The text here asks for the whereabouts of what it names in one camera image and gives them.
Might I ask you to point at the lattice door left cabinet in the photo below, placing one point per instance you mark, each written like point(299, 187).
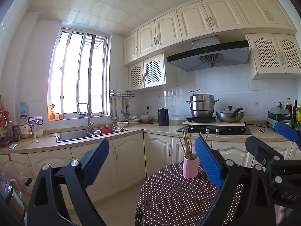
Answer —
point(152, 73)

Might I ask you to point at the steel wok with lid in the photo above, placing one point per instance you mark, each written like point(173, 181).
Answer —
point(230, 115)

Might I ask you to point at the lattice door cabinet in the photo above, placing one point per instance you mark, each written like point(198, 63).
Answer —
point(273, 56)
point(152, 73)

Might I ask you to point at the orange bottle on windowsill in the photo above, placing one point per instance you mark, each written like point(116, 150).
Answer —
point(52, 112)

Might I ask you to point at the cream cabinets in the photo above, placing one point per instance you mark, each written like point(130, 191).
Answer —
point(133, 156)
point(202, 18)

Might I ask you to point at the stacked white bowls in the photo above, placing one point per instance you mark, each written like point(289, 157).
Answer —
point(145, 118)

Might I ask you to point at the grey range hood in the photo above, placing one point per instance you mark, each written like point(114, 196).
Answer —
point(216, 55)

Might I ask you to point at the black induction plate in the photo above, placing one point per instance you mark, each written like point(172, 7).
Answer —
point(201, 119)

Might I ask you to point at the red dish in sink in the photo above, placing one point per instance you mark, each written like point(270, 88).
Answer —
point(104, 131)

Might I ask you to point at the hanging ladle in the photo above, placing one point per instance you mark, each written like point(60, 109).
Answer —
point(112, 108)

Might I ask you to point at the window with metal frame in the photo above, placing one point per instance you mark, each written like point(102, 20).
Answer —
point(79, 73)

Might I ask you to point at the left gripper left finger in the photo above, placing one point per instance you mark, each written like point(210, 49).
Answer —
point(47, 205)

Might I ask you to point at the wooden chopstick one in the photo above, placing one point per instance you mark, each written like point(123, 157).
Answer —
point(188, 153)

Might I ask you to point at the green electric cooker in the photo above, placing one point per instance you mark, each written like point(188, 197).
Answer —
point(279, 115)

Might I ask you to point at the person right hand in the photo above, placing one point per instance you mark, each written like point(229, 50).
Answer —
point(281, 215)

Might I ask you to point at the steel kitchen sink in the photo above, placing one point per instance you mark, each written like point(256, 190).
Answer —
point(87, 132)

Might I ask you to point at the black gas stove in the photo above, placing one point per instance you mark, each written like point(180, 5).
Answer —
point(218, 130)

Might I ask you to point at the pink chopstick cup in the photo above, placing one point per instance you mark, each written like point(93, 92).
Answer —
point(190, 167)

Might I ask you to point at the white bowl by sink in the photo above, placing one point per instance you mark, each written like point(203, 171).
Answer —
point(122, 123)

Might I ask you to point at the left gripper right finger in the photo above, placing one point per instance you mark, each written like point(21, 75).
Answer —
point(255, 206)

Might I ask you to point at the brown polka dot tablecloth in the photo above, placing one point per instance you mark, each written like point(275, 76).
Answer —
point(168, 198)

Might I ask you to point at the stainless steel steamer pot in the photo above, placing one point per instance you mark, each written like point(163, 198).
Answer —
point(202, 104)

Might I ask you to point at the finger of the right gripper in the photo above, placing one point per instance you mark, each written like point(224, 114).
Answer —
point(287, 132)
point(267, 156)

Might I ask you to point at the cream lower cabinets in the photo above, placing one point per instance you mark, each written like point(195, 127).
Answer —
point(133, 156)

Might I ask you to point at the phone on stand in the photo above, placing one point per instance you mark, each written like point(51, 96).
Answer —
point(36, 120)

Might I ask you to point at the green oil bottle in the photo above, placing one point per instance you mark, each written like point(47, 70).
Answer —
point(298, 117)

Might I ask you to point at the lattice door right cabinet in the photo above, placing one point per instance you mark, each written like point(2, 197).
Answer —
point(273, 56)

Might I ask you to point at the cream upper cabinets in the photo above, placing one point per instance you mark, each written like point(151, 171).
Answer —
point(202, 18)

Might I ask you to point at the wall utensil rack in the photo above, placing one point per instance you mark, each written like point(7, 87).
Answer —
point(121, 93)

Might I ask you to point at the dark sauce bottle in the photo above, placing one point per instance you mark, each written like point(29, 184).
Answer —
point(293, 121)

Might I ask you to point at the chrome sink faucet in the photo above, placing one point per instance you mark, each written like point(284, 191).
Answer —
point(85, 114)

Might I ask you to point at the dark blue kettle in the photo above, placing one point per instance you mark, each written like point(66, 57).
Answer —
point(163, 117)

